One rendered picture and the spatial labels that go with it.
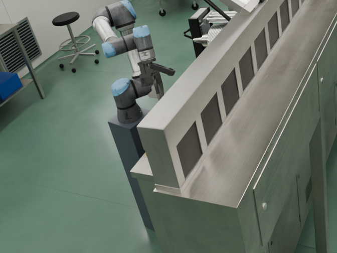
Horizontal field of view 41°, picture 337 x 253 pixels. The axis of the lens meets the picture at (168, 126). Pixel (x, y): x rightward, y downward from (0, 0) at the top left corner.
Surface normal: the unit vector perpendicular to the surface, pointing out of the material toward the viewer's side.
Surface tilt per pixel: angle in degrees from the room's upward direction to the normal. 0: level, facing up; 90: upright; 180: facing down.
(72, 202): 0
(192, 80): 0
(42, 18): 90
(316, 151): 90
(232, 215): 90
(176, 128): 90
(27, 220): 0
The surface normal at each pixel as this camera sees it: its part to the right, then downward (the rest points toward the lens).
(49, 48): 0.86, 0.10
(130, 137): -0.65, 0.54
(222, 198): -0.22, -0.81
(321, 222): -0.46, 0.58
